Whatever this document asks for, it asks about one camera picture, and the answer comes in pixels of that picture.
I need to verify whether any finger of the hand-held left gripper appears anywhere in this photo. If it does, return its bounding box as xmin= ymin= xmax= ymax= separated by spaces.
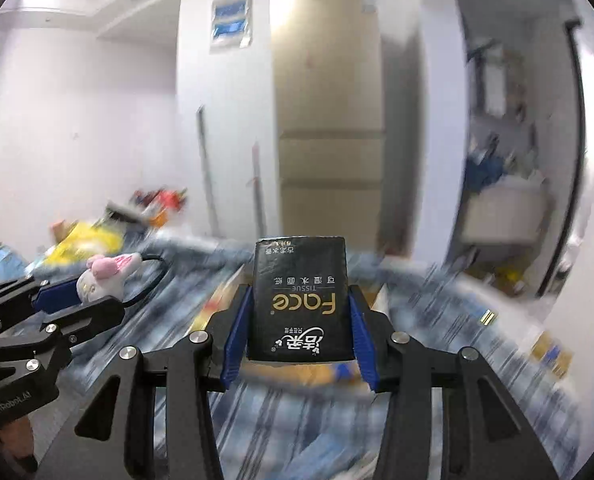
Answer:
xmin=0 ymin=296 xmax=126 ymax=372
xmin=0 ymin=275 xmax=85 ymax=332

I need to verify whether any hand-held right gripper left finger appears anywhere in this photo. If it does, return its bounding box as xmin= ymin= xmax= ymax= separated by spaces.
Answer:
xmin=37 ymin=285 xmax=254 ymax=480

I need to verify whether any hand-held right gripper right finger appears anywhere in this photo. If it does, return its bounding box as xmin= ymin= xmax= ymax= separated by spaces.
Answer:
xmin=348 ymin=285 xmax=558 ymax=480

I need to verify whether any pink white plush toy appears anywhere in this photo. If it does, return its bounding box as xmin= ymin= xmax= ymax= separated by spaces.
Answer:
xmin=76 ymin=252 xmax=144 ymax=303

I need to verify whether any cardboard box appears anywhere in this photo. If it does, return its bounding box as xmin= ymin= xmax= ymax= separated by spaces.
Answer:
xmin=192 ymin=260 xmax=392 ymax=396

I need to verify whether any black tissue pack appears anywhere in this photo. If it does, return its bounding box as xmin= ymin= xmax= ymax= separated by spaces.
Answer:
xmin=247 ymin=235 xmax=355 ymax=362

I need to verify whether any person's left hand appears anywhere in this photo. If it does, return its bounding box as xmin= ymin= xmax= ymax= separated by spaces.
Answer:
xmin=0 ymin=415 xmax=35 ymax=463

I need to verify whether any yellow plastic bag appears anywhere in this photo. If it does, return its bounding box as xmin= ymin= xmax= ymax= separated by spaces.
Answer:
xmin=44 ymin=222 xmax=125 ymax=268

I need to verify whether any blue plastic bag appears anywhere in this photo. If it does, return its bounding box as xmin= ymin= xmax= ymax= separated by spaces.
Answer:
xmin=0 ymin=240 xmax=28 ymax=281

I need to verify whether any grey black bag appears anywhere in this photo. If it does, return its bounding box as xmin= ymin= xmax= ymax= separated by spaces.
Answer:
xmin=104 ymin=200 xmax=148 ymax=223

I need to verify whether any blue plaid blanket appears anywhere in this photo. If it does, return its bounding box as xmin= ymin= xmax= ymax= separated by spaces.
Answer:
xmin=27 ymin=232 xmax=592 ymax=480

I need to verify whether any red plastic bag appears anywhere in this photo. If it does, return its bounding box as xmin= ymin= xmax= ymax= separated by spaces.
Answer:
xmin=132 ymin=187 xmax=188 ymax=226

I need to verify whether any short metal pole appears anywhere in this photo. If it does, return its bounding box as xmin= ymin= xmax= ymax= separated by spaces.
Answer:
xmin=247 ymin=141 xmax=268 ymax=233

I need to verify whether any grey mop pole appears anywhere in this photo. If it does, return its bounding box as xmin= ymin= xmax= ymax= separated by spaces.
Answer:
xmin=197 ymin=105 xmax=220 ymax=236

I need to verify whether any bathroom vanity cabinet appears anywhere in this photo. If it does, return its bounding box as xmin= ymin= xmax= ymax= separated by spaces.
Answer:
xmin=459 ymin=180 xmax=550 ymax=246

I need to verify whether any blue clothes pile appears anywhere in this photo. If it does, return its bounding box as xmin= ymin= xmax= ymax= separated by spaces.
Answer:
xmin=466 ymin=135 xmax=518 ymax=193

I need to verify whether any gold refrigerator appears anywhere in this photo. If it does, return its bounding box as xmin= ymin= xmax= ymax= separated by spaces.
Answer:
xmin=269 ymin=0 xmax=388 ymax=256

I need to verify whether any mirror wall cabinet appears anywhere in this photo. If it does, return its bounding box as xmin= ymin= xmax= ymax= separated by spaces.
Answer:
xmin=469 ymin=40 xmax=532 ymax=121

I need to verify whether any wall electrical panel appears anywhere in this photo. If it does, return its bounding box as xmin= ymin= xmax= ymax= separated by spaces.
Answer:
xmin=211 ymin=0 xmax=254 ymax=50

